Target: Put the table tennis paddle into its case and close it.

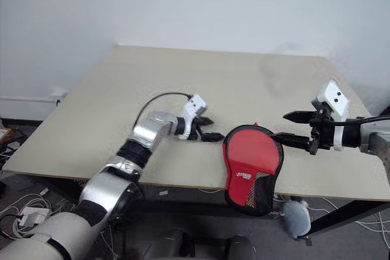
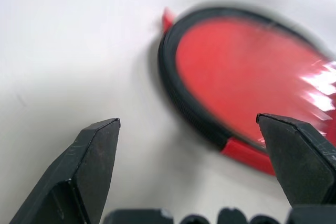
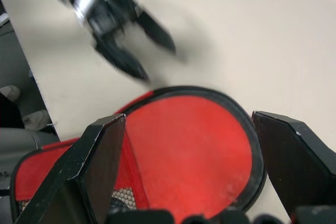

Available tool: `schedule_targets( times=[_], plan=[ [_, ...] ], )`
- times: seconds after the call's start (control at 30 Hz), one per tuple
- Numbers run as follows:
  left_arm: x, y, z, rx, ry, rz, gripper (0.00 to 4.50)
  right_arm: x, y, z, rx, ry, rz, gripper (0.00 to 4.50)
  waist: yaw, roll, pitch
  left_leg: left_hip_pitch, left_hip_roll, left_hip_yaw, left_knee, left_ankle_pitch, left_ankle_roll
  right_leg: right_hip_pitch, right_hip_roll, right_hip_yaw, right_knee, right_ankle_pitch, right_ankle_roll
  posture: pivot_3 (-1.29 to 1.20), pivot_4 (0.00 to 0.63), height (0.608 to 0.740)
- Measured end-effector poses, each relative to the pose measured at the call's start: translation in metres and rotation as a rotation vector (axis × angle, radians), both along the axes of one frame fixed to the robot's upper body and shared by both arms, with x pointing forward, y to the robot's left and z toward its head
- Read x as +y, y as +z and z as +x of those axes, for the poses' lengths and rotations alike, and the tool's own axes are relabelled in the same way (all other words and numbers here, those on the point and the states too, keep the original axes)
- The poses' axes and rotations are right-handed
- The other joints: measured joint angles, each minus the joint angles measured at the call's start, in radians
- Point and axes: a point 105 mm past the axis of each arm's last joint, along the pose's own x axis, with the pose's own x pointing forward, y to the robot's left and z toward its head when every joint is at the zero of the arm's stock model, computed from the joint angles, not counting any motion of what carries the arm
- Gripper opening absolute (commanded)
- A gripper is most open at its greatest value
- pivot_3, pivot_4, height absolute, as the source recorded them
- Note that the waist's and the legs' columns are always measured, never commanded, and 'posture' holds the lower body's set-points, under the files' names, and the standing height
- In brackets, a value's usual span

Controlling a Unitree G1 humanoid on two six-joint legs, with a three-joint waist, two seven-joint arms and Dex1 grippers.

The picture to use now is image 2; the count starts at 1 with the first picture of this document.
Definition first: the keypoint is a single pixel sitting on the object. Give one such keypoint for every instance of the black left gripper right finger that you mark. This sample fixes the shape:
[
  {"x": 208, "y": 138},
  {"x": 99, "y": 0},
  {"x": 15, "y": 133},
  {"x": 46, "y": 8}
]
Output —
[{"x": 302, "y": 161}]

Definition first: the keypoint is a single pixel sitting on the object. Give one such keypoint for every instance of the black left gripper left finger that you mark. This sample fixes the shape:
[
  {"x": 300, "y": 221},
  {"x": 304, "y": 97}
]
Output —
[{"x": 78, "y": 169}]

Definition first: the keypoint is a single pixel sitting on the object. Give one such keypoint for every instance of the red and black paddle case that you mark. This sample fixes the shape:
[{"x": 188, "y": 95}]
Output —
[{"x": 168, "y": 77}]

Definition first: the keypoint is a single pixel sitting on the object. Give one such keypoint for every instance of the red table tennis paddle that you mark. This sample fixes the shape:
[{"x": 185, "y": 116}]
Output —
[{"x": 223, "y": 72}]

